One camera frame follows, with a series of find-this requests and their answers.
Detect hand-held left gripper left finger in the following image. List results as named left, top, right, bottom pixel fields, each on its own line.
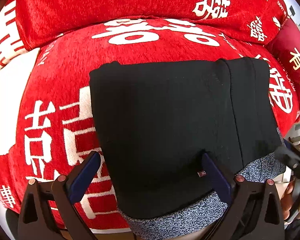
left=17, top=151, right=102, bottom=240

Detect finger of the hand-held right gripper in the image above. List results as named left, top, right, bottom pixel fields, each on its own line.
left=274, top=146, right=300, bottom=170
left=283, top=138, right=300, bottom=171

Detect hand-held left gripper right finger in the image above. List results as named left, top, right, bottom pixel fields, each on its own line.
left=202, top=152, right=285, bottom=240

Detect blue grey patterned cloth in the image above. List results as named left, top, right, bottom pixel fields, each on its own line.
left=117, top=127, right=287, bottom=238

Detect black pants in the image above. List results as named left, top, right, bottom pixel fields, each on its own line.
left=89, top=57, right=286, bottom=219

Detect person's right hand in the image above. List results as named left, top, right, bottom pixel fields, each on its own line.
left=281, top=180, right=300, bottom=221

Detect dark object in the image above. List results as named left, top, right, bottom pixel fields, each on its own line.
left=5, top=210, right=21, bottom=240

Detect dark red printed pillow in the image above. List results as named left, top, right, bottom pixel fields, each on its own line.
left=265, top=15, right=300, bottom=113

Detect red printed sofa cover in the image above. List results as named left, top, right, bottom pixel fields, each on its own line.
left=0, top=17, right=300, bottom=233

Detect red printed back cushion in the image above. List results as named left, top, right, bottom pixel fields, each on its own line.
left=0, top=0, right=41, bottom=73
left=18, top=0, right=290, bottom=50

